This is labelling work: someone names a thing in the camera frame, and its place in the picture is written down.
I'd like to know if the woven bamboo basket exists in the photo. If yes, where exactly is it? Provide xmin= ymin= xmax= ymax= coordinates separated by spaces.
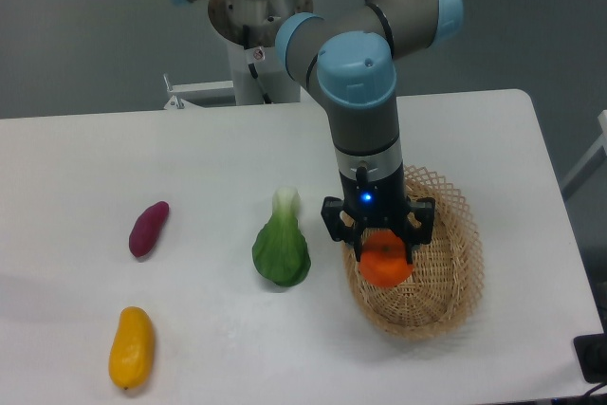
xmin=341 ymin=166 xmax=484 ymax=341

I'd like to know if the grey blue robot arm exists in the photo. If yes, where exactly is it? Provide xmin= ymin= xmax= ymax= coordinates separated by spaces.
xmin=173 ymin=0 xmax=464 ymax=254

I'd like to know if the purple sweet potato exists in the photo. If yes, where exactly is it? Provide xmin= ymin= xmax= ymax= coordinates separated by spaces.
xmin=128 ymin=201 xmax=170 ymax=258

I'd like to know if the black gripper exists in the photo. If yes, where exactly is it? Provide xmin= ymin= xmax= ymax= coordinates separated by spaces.
xmin=321 ymin=168 xmax=435 ymax=265

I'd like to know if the orange fruit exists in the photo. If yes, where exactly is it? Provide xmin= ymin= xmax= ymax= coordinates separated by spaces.
xmin=359 ymin=230 xmax=414 ymax=288

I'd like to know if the black device at table edge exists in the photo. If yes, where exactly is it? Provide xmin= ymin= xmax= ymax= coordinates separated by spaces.
xmin=573 ymin=333 xmax=606 ymax=384

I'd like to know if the white frame at right edge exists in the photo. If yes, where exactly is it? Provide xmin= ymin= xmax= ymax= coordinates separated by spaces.
xmin=560 ymin=110 xmax=606 ymax=201

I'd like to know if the green bok choy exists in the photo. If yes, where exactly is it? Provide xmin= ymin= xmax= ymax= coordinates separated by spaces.
xmin=252 ymin=187 xmax=311 ymax=287

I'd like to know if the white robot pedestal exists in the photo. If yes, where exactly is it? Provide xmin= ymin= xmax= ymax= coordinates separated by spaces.
xmin=164 ymin=0 xmax=313 ymax=109

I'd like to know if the yellow mango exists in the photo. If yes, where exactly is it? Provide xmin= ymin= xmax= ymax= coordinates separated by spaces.
xmin=108 ymin=306 xmax=156 ymax=390

